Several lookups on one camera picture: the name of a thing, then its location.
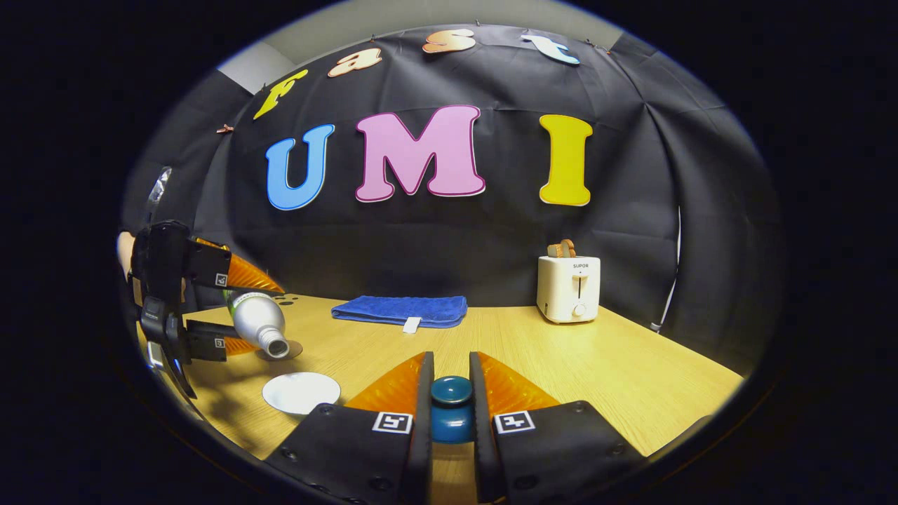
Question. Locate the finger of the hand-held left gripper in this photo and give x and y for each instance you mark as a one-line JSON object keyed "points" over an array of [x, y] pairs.
{"points": [[207, 344], [207, 265]]}

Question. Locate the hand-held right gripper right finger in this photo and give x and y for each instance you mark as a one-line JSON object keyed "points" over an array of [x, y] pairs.
{"points": [[480, 449]]}

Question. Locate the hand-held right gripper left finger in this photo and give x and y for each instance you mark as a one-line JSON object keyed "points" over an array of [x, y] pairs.
{"points": [[423, 393]]}

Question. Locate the blue teacup lid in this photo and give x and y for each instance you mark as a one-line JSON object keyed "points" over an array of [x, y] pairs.
{"points": [[451, 414]]}

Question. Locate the silver green label water bottle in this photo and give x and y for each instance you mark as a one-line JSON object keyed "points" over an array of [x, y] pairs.
{"points": [[256, 319]]}

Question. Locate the round brown coaster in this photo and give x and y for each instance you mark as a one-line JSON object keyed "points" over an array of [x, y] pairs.
{"points": [[295, 348]]}

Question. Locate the folded blue towel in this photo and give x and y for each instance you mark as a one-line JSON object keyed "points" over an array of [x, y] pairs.
{"points": [[400, 308]]}

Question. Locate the black backdrop cloth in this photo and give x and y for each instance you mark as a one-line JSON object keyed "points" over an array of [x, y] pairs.
{"points": [[456, 238]]}

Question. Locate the white toaster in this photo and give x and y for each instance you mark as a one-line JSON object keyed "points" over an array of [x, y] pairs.
{"points": [[567, 289]]}

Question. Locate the toast slice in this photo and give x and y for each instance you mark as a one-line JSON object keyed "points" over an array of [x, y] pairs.
{"points": [[561, 249]]}

